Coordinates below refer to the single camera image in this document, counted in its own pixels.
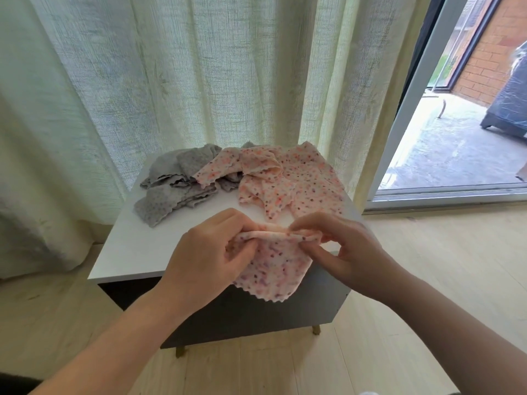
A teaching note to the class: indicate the person's left hand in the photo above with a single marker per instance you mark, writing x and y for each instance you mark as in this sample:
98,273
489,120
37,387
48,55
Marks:
206,263

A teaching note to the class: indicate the person's right hand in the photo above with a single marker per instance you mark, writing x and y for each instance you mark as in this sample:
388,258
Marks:
354,255

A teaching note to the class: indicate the person's right forearm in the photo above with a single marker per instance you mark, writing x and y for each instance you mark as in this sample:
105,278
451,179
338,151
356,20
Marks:
465,333

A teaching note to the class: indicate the person's left forearm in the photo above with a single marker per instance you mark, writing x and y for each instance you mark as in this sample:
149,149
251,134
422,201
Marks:
107,349

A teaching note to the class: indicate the white table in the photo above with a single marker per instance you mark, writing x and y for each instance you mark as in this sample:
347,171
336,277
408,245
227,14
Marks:
140,251

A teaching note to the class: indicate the brown wooden board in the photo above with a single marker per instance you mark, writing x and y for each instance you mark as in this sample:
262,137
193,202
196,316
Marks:
522,172

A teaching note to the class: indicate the white linen curtain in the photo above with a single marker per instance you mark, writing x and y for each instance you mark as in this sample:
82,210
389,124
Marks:
206,70

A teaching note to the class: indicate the dark blue tarpaulin cover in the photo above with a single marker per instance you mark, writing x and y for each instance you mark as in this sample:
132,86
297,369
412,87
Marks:
509,98

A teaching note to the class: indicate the black floor mat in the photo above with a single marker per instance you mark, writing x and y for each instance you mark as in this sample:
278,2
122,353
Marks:
18,384

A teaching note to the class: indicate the white sliding door frame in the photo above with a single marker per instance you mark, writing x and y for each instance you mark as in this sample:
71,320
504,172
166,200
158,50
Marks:
412,111

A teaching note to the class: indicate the dark balcony window frame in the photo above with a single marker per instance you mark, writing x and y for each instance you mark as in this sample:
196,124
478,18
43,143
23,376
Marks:
469,45

